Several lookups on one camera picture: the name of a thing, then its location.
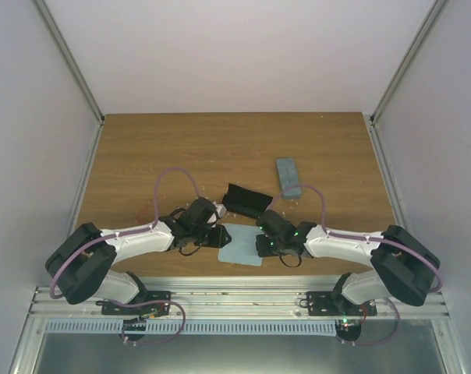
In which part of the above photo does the green glasses case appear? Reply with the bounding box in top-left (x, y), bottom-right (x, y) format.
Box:
top-left (276, 157), bottom-right (303, 200)

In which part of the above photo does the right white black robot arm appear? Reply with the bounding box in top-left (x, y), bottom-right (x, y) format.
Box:
top-left (256, 210), bottom-right (441, 316)

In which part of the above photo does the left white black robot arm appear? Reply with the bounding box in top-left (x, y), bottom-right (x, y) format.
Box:
top-left (45, 197), bottom-right (232, 315)

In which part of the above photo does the open black glasses case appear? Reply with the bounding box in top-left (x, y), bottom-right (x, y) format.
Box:
top-left (221, 183), bottom-right (273, 219)

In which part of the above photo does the aluminium mounting rail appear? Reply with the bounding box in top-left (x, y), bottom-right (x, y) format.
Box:
top-left (28, 276), bottom-right (450, 319)

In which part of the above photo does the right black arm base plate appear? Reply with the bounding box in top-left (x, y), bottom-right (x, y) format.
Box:
top-left (298, 291), bottom-right (377, 317)

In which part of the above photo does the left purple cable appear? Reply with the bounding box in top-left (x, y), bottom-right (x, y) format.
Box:
top-left (48, 167), bottom-right (201, 299)

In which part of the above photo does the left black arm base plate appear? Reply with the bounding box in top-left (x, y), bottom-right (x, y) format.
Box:
top-left (95, 291), bottom-right (172, 316)

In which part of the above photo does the grey slotted cable duct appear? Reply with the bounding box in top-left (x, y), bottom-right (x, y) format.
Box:
top-left (45, 319), bottom-right (336, 337)

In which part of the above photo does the left aluminium frame post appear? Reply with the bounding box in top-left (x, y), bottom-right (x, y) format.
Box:
top-left (33, 0), bottom-right (105, 125)

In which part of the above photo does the aluminium frame post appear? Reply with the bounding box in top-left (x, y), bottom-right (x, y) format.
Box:
top-left (33, 0), bottom-right (105, 125)
top-left (369, 0), bottom-right (448, 126)

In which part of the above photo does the right aluminium frame post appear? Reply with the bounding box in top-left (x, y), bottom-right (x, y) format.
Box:
top-left (369, 0), bottom-right (448, 126)

